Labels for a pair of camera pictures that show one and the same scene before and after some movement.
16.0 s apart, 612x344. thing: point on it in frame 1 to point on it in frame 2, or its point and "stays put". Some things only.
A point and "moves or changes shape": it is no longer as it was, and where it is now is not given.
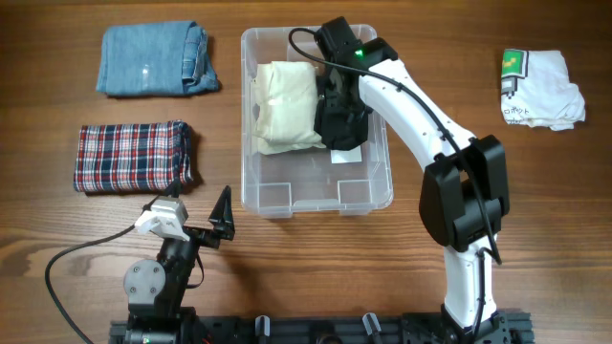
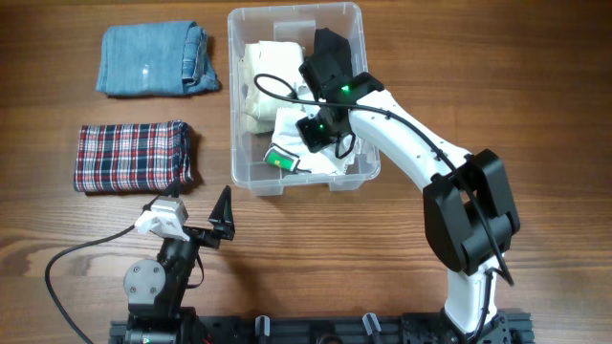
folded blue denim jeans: [157, 59] stays put
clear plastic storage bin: [349, 181] moves or changes shape
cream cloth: [286, 107] moves or changes shape
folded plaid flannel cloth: [133, 157] stays put
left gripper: [221, 216] stays put
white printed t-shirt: [536, 91] to [290, 151]
